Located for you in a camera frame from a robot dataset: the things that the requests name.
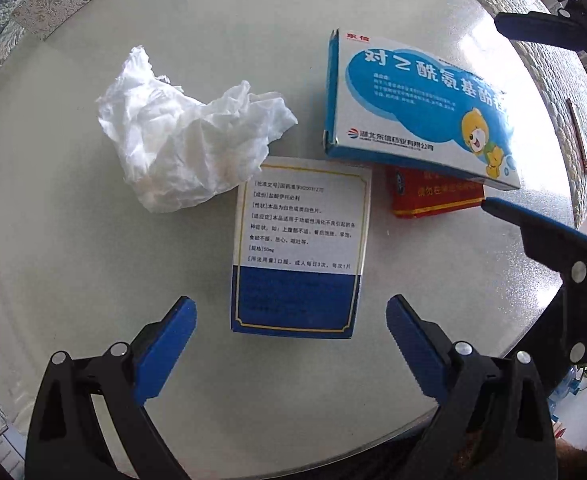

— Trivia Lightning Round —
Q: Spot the blue and white medicine box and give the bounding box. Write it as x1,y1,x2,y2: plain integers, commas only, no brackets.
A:
323,28,521,191

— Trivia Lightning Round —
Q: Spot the crumpled white tissue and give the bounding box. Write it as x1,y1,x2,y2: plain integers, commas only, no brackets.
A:
97,46,299,213

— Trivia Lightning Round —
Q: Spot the pale glass-topped coffee table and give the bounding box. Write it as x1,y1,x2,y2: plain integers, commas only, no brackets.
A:
0,0,587,466

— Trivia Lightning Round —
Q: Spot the red cardboard box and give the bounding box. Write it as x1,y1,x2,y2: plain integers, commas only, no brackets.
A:
386,165,487,218

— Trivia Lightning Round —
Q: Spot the white box with blue band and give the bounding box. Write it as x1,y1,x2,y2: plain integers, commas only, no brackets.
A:
231,156,373,339

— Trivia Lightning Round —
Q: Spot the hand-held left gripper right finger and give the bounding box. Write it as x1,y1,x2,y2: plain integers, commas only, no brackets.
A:
386,294,559,480

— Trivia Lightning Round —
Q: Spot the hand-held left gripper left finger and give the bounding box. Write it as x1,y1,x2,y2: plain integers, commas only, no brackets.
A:
25,296,197,480

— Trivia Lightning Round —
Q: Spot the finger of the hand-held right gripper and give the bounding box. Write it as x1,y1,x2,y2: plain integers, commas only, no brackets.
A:
481,197,587,392
493,0,587,56

